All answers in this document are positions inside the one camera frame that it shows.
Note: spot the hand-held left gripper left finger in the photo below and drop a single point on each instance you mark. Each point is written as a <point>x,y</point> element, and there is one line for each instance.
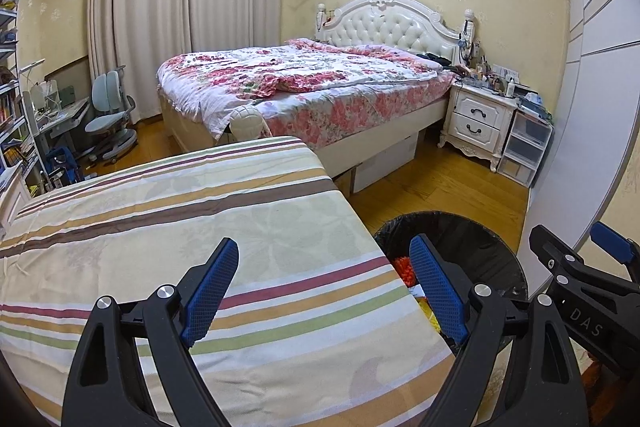
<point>210,292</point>

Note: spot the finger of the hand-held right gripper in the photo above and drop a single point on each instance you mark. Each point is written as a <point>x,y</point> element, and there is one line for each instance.
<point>612,242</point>
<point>555,252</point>

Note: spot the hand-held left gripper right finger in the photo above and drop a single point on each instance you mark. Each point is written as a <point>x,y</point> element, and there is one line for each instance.
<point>440,292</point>

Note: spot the orange foam fruit net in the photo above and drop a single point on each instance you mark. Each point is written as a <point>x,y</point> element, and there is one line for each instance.
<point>405,269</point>

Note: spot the black lined trash bin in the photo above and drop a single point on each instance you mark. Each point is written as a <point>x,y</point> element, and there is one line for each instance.
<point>475,242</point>

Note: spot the striped bedsheet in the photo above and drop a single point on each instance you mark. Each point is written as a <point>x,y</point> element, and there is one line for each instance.
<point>150,232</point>

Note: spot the clear plastic drawer unit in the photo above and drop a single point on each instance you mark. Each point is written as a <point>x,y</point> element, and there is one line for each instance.
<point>525,147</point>

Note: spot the white wardrobe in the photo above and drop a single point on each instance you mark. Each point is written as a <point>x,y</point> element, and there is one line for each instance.
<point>590,107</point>

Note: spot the white under-bed storage box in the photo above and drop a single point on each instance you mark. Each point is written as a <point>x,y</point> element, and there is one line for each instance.
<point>390,162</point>

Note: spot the white two-drawer nightstand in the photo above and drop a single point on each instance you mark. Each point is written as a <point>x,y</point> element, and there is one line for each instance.
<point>477,122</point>

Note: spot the white quilted pouf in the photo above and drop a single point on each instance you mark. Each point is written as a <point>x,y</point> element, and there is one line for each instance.
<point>246,123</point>

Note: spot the nightstand clutter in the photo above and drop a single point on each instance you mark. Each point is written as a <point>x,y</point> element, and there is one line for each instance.
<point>495,79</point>

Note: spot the blue-grey ergonomic chair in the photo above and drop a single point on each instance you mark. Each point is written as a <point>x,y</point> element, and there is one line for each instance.
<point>107,107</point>

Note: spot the white wooden furniture panel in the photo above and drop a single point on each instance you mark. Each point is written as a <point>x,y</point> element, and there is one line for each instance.
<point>12,207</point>

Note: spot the grey study desk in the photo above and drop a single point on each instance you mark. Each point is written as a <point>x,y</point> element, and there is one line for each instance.
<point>67,117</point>

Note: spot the pink floral quilt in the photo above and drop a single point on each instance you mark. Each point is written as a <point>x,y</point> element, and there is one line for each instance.
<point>300,82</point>

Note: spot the black cloth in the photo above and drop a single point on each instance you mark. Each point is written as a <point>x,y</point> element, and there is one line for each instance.
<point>435,57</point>

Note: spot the white bookshelf with books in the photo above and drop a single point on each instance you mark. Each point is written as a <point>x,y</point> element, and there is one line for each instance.
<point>12,107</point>

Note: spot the white tufted headboard bed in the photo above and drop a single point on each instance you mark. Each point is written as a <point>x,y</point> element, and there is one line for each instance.
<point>390,24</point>

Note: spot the white desk lamp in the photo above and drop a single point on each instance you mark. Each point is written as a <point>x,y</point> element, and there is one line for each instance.
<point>30,69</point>

